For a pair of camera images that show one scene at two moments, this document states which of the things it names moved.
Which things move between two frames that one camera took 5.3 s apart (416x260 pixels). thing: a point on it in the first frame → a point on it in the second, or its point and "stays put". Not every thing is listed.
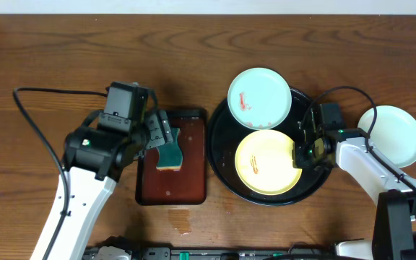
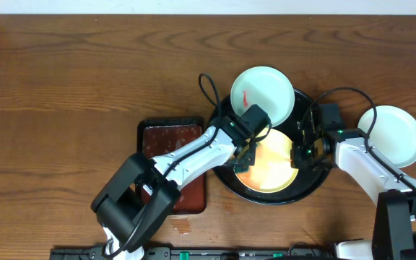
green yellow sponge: [170, 154] → [243, 166]
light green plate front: [396, 133] stays put
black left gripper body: [161, 130] → [246, 155]
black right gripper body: [307, 156] stays put
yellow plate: [264, 163] stays put
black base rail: [295, 252] stays put
